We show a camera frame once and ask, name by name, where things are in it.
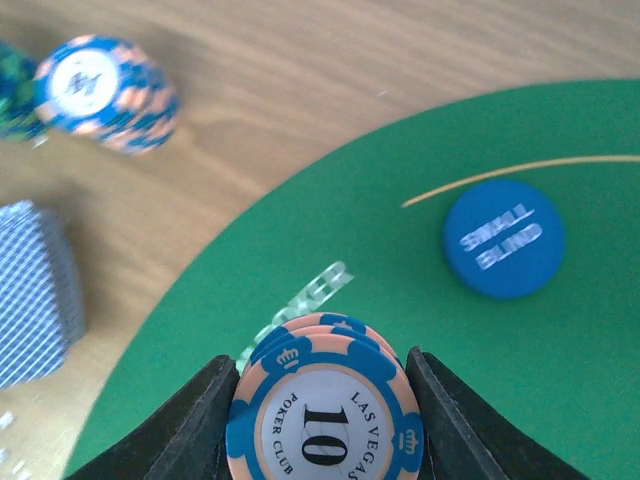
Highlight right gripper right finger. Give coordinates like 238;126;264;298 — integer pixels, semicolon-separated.
405;347;587;480

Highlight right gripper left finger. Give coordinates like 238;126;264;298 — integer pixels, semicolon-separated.
69;355;239;480

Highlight ten chips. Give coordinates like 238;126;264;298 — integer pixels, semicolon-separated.
226;313;424;479

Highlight blue small blind button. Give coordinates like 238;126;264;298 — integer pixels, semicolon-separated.
442;179;566;299

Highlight blue ten chip stack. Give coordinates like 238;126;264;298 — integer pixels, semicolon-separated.
34;34;180;155

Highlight blue playing card deck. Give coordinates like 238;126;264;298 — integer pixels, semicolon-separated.
1;200;85;389

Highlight round green poker mat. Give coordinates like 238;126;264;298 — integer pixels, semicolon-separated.
67;79;639;479

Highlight green fifty chip stack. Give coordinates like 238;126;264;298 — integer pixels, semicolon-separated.
1;41;48;141

